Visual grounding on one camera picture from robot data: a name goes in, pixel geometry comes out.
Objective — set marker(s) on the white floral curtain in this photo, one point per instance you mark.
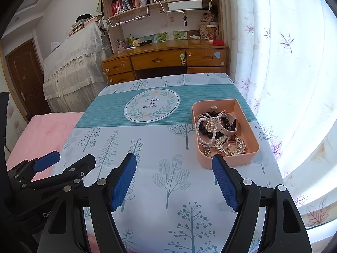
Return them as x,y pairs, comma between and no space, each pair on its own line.
289,84

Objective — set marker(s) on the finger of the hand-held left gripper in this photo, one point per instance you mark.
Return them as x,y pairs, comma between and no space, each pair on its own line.
79,170
46,160

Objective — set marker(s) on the green fruit picture strip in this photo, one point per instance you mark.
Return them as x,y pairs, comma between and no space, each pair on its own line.
165,36

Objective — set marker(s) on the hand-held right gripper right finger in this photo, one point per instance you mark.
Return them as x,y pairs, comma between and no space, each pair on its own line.
225,181

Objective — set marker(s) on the wooden bookshelf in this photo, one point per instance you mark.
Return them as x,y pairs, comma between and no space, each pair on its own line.
104,10

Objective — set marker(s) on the lace covered cabinet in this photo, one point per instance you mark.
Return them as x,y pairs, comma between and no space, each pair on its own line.
73,58

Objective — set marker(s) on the pink blanket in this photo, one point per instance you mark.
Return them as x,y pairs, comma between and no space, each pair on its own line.
39,131

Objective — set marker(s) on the brown wooden door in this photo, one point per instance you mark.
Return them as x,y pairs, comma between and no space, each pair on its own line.
23,79

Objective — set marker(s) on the red box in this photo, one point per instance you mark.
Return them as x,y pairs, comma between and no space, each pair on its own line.
218,43

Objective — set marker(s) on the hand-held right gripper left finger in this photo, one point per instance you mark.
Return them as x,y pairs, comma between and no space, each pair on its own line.
123,181

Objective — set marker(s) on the floral fabric bag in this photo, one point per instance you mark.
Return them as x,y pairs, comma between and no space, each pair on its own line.
203,29

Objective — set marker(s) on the pink plastic tray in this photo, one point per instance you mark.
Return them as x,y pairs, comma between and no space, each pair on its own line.
237,161

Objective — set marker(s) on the black flashlight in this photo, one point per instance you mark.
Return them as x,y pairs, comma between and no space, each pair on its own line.
145,42

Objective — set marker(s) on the white tube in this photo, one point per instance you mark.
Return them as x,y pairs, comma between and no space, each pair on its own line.
194,37

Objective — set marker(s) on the wooden desk with drawers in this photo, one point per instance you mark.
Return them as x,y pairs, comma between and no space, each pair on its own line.
158,58

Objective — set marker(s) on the white rectangular basket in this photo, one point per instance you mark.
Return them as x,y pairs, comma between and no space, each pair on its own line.
184,5

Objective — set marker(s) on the stack of books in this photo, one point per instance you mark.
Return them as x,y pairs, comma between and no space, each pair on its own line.
81,25

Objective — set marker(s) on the pink wrist watch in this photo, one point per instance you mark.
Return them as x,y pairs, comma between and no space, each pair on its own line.
223,116

